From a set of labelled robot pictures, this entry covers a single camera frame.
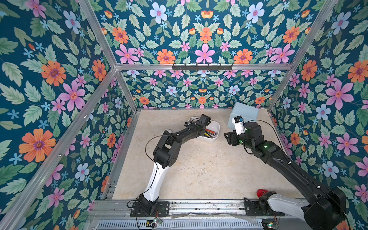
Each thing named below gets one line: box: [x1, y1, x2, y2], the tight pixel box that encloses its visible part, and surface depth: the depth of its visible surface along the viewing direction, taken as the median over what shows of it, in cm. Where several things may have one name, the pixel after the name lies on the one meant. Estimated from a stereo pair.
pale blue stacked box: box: [227, 102, 260, 131], surface depth 100 cm
